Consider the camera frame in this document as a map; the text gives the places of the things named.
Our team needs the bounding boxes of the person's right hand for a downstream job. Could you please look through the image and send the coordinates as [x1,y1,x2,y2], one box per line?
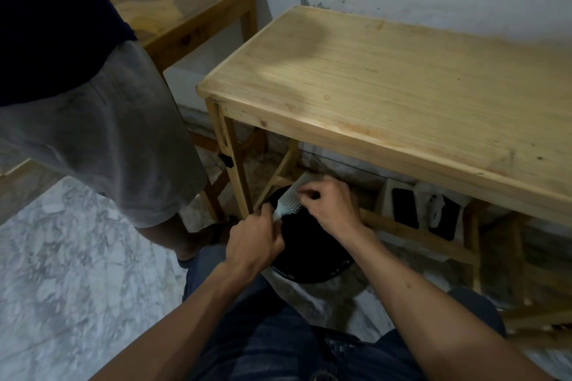
[297,175,365,245]

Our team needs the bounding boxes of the person's left hand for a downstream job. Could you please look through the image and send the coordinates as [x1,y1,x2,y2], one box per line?
[225,204,286,281]

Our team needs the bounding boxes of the white hair brush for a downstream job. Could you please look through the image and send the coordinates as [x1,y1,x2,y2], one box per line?
[272,172,315,222]

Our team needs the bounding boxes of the person's right forearm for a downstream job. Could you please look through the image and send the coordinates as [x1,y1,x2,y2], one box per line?
[343,225,556,381]

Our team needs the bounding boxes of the person's left forearm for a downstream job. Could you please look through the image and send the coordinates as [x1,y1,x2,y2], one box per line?
[88,262,247,381]

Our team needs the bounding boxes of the black round bin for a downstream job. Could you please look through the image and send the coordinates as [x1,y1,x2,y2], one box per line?
[263,185,356,284]

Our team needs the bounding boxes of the white box with black items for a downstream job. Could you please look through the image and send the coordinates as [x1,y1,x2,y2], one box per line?
[374,178,472,244]

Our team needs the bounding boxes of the dark blue plaid shorts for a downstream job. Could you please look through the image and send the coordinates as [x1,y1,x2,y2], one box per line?
[182,244,507,381]

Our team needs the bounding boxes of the light wooden table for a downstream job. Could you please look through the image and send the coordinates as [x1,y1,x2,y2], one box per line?
[196,5,572,293]

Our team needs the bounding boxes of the dark-stained wooden table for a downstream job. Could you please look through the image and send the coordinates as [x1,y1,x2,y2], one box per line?
[104,0,269,221]

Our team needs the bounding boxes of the wooden stool frame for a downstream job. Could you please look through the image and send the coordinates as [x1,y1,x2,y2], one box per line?
[462,200,572,351]

